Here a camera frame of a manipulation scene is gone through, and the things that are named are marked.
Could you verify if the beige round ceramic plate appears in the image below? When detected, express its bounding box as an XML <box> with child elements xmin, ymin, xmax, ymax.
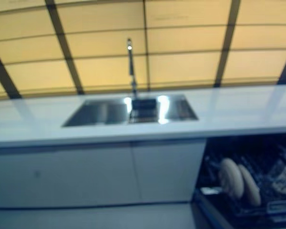
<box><xmin>218</xmin><ymin>158</ymin><xmax>244</xmax><ymax>199</ymax></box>
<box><xmin>238</xmin><ymin>164</ymin><xmax>262</xmax><ymax>206</ymax></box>

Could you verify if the built-in dishwasher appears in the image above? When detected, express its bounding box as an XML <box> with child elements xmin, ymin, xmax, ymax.
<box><xmin>191</xmin><ymin>133</ymin><xmax>286</xmax><ymax>229</ymax></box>

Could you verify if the black sink dish rack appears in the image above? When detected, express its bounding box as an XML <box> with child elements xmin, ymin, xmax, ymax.
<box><xmin>128</xmin><ymin>98</ymin><xmax>158</xmax><ymax>125</ymax></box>

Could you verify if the stainless steel sink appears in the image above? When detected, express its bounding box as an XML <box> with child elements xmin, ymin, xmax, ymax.
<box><xmin>61</xmin><ymin>94</ymin><xmax>200</xmax><ymax>128</ymax></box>

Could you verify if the chrome gooseneck faucet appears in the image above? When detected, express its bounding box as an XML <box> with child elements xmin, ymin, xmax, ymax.
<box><xmin>126</xmin><ymin>37</ymin><xmax>138</xmax><ymax>101</ymax></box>

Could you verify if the white cabinet door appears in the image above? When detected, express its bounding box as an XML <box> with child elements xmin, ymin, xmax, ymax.
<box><xmin>0</xmin><ymin>142</ymin><xmax>142</xmax><ymax>208</ymax></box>
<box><xmin>130</xmin><ymin>139</ymin><xmax>207</xmax><ymax>204</ymax></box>

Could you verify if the black wire dishwasher rack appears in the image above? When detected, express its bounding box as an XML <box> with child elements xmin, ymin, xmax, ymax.
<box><xmin>197</xmin><ymin>140</ymin><xmax>286</xmax><ymax>224</ymax></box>

